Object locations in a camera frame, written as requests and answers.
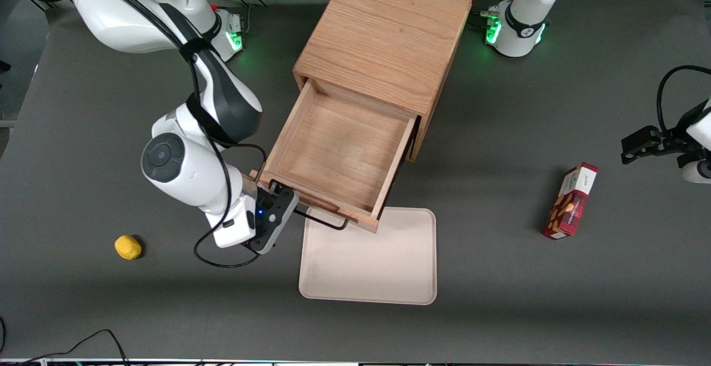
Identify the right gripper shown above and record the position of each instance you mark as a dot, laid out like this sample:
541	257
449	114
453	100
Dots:
264	201

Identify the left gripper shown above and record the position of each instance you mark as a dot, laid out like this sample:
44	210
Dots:
670	140

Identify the wooden drawer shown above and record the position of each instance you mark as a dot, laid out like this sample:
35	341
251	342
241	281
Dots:
339	149

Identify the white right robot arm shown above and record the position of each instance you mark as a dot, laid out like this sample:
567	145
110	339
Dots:
183	171

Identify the wooden drawer cabinet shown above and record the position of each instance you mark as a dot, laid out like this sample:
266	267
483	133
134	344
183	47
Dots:
383	33

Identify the red snack box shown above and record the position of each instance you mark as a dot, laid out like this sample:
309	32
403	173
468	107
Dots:
572	202

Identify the yellow lemon-shaped object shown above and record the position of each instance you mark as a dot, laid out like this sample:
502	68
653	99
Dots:
128	247

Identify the cream plastic tray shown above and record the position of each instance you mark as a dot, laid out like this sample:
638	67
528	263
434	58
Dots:
372	266

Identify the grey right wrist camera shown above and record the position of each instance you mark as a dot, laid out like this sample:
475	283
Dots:
280	210

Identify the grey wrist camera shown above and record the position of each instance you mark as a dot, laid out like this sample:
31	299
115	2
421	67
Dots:
280	210
697	171

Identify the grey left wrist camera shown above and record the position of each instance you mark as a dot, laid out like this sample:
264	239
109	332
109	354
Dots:
697	171

